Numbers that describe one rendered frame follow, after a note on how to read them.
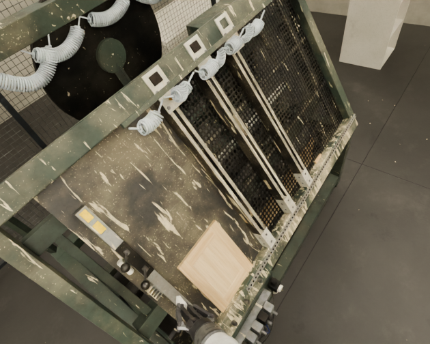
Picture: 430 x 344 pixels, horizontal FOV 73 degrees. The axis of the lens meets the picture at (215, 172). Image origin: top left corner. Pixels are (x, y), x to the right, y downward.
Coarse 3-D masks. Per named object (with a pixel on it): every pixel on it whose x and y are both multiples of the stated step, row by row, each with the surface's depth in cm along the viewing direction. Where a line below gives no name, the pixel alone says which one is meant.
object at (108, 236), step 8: (80, 208) 113; (88, 208) 114; (80, 216) 112; (96, 216) 115; (88, 224) 114; (104, 224) 117; (96, 232) 115; (104, 232) 117; (112, 232) 119; (104, 240) 117; (112, 240) 119; (120, 240) 121; (152, 272) 130; (152, 280) 130; (160, 280) 132; (160, 288) 132; (168, 288) 135; (168, 296) 135; (176, 304) 137
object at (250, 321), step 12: (264, 288) 177; (276, 288) 174; (264, 300) 172; (252, 312) 169; (264, 312) 174; (276, 312) 168; (240, 324) 160; (252, 324) 165; (264, 324) 167; (240, 336) 162; (252, 336) 159
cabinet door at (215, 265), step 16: (208, 240) 151; (224, 240) 158; (192, 256) 145; (208, 256) 152; (224, 256) 158; (240, 256) 165; (192, 272) 145; (208, 272) 152; (224, 272) 158; (240, 272) 165; (208, 288) 151; (224, 288) 158; (224, 304) 158
